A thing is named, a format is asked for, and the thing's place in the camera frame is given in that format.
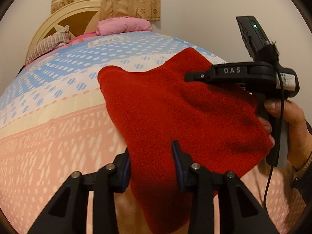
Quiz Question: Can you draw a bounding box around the pink pillow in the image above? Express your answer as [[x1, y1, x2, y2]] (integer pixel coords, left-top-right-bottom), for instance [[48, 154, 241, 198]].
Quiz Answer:
[[96, 16, 152, 36]]

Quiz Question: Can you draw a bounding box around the red knitted sweater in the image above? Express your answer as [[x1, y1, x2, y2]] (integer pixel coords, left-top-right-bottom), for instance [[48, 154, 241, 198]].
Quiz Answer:
[[98, 48, 271, 233]]

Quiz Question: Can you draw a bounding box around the polka dot bed sheet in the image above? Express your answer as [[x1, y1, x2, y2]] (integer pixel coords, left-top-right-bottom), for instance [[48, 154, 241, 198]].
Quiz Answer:
[[0, 31, 307, 234]]

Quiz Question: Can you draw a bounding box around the black cable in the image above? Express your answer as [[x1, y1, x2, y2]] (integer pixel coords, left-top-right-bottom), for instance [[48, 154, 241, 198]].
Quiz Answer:
[[263, 40, 286, 211]]

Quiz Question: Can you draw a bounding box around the cream wooden headboard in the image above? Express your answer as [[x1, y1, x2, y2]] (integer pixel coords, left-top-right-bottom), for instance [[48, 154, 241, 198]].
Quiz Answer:
[[27, 0, 102, 54]]

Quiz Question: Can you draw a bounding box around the person's right hand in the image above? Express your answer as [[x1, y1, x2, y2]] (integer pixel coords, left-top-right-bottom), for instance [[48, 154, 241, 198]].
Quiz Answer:
[[258, 100, 311, 171]]

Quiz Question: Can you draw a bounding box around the striped pillow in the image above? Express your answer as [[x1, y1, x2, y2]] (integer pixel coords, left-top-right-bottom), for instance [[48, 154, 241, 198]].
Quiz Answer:
[[25, 24, 70, 65]]

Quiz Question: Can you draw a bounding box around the black tracker camera box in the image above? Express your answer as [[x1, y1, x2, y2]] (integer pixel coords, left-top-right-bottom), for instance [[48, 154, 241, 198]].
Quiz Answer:
[[236, 16, 270, 61]]

